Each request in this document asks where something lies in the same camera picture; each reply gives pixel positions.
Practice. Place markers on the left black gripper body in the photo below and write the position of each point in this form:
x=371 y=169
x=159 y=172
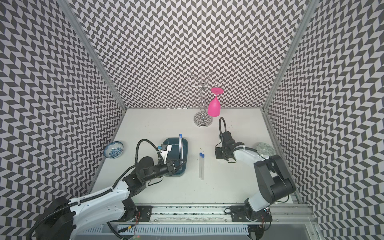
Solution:
x=161 y=169

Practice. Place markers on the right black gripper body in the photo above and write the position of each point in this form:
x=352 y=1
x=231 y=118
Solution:
x=220 y=153

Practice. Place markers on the blue capped test tube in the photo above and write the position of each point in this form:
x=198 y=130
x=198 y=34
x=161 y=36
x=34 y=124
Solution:
x=181 y=153
x=200 y=165
x=203 y=167

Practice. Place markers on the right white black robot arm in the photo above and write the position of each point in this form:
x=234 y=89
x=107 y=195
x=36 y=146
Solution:
x=273 y=177

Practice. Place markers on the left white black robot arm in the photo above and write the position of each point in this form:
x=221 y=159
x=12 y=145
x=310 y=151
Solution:
x=63 y=219

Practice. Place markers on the teal rectangular plastic tray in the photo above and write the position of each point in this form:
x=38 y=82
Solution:
x=174 y=153

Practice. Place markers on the blue patterned small bowl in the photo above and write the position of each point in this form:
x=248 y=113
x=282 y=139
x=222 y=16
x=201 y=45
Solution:
x=113 y=150

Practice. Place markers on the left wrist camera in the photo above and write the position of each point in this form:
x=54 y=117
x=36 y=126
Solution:
x=164 y=150

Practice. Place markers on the chrome wire glass rack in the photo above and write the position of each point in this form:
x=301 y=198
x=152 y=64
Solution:
x=204 y=97

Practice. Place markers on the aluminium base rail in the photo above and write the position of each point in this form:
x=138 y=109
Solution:
x=217 y=219

